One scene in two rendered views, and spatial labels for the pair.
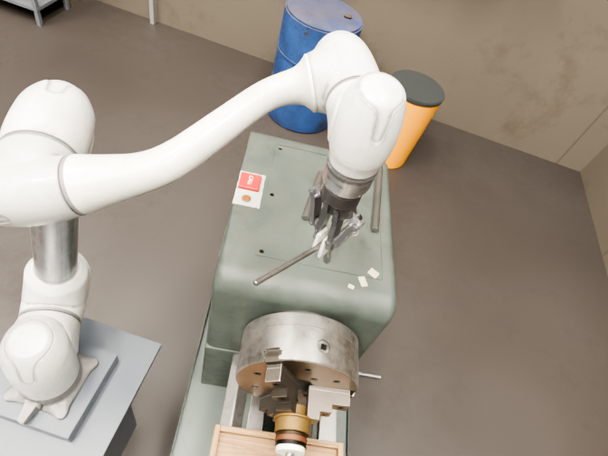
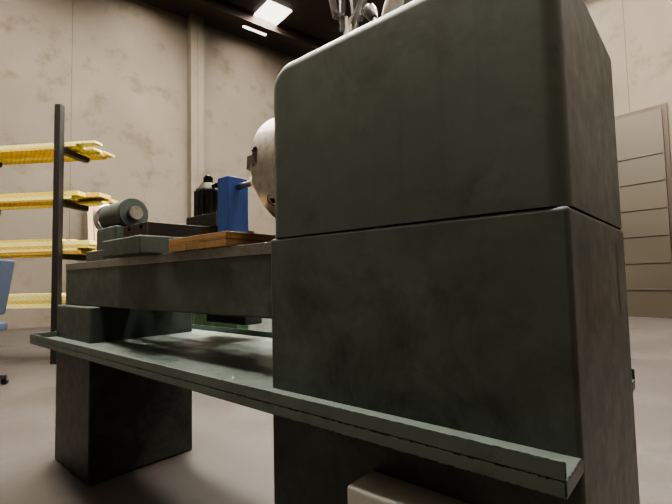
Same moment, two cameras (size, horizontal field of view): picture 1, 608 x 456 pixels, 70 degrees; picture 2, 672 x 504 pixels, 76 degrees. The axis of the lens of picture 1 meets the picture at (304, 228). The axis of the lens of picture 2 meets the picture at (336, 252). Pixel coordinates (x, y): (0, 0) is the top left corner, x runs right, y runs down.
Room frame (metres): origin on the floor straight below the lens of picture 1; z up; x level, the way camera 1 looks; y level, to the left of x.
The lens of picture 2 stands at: (1.44, -0.79, 0.78)
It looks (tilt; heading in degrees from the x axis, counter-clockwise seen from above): 3 degrees up; 141
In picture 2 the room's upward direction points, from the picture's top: 1 degrees counter-clockwise
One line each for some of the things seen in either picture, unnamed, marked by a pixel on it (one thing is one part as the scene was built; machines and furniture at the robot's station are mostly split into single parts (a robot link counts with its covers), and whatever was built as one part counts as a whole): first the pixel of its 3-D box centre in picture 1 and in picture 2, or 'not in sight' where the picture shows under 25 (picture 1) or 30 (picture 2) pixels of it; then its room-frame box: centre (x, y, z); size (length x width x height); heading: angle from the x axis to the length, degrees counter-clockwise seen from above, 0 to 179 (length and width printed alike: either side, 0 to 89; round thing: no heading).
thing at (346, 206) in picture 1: (339, 198); not in sight; (0.59, -0.04, 1.59); 0.08 x 0.07 x 0.09; 62
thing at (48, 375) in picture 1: (40, 353); not in sight; (0.32, 0.54, 0.97); 0.18 x 0.16 x 0.22; 22
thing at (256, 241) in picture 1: (301, 248); (441, 146); (0.87, -0.02, 1.06); 0.59 x 0.48 x 0.39; 10
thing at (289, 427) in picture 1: (292, 426); not in sight; (0.33, -0.13, 1.08); 0.09 x 0.09 x 0.09; 10
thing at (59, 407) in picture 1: (46, 382); not in sight; (0.29, 0.53, 0.83); 0.22 x 0.18 x 0.06; 0
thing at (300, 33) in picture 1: (310, 66); not in sight; (3.06, 0.37, 0.43); 0.58 x 0.58 x 0.86
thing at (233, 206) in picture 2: not in sight; (233, 212); (0.14, -0.17, 1.00); 0.08 x 0.06 x 0.23; 100
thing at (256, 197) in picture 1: (248, 194); not in sight; (0.85, 0.19, 1.23); 0.13 x 0.08 x 0.06; 10
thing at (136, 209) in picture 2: not in sight; (121, 231); (-0.71, -0.32, 1.01); 0.30 x 0.20 x 0.29; 10
